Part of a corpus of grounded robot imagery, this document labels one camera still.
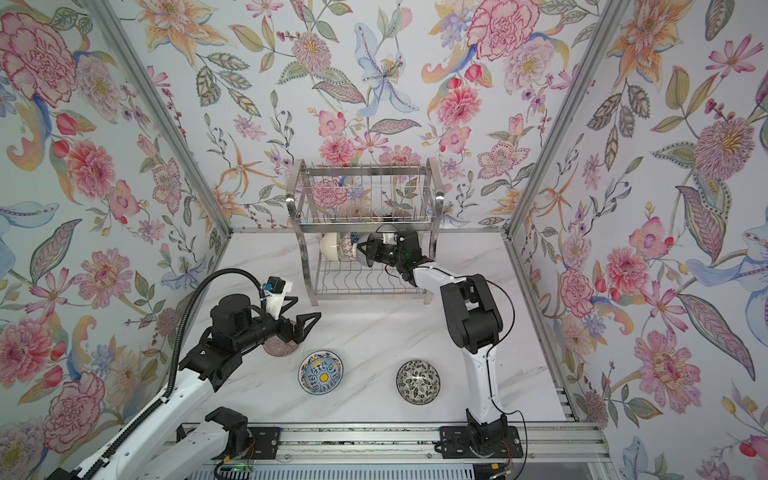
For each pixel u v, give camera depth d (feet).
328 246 3.31
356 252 3.14
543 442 2.50
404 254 2.67
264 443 2.42
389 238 2.95
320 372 2.80
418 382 2.75
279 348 2.89
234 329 1.90
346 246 3.31
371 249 2.95
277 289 2.12
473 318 1.87
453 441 2.42
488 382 1.99
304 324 2.23
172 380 1.61
